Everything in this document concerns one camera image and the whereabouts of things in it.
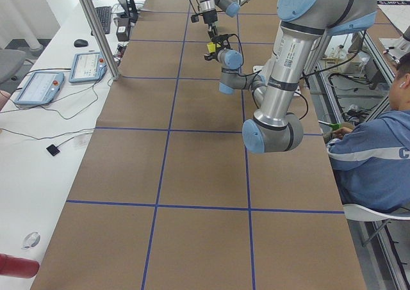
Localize white chair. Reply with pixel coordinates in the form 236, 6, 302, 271
343, 204, 409, 246

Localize near teach pendant tablet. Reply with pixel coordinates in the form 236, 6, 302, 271
15, 72, 65, 106

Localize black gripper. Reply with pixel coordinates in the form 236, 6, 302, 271
204, 46, 220, 61
203, 10, 218, 38

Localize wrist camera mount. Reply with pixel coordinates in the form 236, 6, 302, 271
190, 14, 199, 23
211, 34, 233, 49

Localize far teach pendant tablet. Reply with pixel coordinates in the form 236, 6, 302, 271
69, 52, 107, 83

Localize person in blue hoodie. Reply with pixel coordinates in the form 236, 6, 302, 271
327, 54, 409, 213

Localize black computer mouse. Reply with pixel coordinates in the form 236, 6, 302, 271
74, 39, 88, 47

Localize teach pendant tablet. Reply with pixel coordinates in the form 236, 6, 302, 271
69, 52, 107, 83
15, 72, 65, 106

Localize yellow plastic cup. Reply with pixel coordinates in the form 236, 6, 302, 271
207, 42, 216, 53

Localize aluminium frame post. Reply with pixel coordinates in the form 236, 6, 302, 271
79, 0, 120, 81

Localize red cylinder bottle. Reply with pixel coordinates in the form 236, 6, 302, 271
1, 254, 40, 278

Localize black keyboard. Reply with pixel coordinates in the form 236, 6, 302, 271
95, 6, 111, 34

